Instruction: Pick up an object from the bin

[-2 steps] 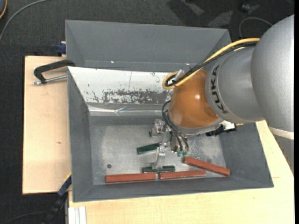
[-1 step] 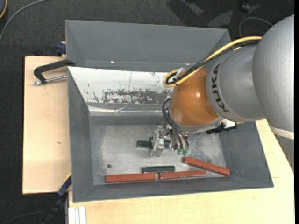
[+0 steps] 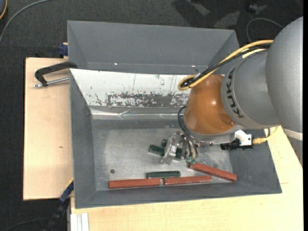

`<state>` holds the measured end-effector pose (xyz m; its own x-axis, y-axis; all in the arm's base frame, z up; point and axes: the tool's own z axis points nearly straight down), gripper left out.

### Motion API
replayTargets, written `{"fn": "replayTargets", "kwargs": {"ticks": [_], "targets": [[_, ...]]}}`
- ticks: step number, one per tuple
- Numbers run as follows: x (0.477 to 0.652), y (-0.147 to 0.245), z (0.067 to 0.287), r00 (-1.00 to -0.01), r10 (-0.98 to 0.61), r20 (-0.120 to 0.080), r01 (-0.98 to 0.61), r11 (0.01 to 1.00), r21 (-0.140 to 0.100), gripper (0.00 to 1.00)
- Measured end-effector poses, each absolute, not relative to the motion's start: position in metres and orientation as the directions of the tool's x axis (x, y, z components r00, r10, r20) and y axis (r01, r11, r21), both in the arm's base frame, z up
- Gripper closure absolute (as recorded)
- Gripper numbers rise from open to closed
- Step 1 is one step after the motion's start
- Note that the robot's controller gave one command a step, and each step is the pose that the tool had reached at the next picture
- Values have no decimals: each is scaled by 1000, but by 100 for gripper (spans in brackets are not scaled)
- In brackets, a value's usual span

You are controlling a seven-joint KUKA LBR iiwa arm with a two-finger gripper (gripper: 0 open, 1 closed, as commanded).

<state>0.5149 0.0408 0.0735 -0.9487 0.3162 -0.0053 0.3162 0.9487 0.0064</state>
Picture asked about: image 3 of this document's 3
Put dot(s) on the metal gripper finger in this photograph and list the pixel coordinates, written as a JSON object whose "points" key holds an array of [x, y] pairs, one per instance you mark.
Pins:
{"points": [[169, 156], [171, 141]]}

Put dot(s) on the dark green block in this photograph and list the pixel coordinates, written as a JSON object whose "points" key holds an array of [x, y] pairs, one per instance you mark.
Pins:
{"points": [[163, 174], [156, 149]]}

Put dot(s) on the red-brown flat block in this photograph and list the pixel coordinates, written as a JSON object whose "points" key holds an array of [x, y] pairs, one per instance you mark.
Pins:
{"points": [[214, 171], [187, 180], [134, 183]]}

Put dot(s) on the grey metal bin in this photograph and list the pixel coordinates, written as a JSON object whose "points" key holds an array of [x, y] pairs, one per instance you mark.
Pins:
{"points": [[134, 138]]}

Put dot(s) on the pale wood board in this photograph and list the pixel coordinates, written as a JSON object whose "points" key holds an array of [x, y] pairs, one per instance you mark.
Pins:
{"points": [[47, 129]]}

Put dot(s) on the black cylinder on white bracket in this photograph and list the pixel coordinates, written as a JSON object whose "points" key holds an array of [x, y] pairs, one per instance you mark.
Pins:
{"points": [[241, 139]]}

